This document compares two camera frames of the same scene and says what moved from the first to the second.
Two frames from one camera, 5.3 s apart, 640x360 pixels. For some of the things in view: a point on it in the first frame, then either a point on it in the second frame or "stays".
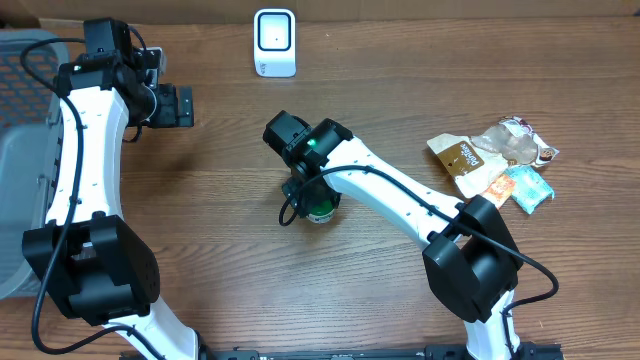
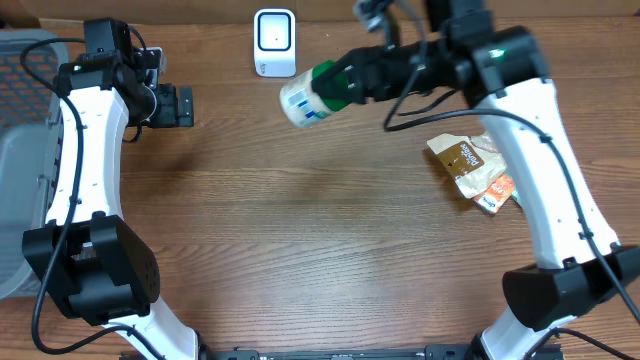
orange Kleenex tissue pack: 499,190 stays
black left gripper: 171,116 stays
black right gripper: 304,197 -> 358,61
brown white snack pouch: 478,161 stays
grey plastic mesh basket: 28,114 stays
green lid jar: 322,212 -> 301,104
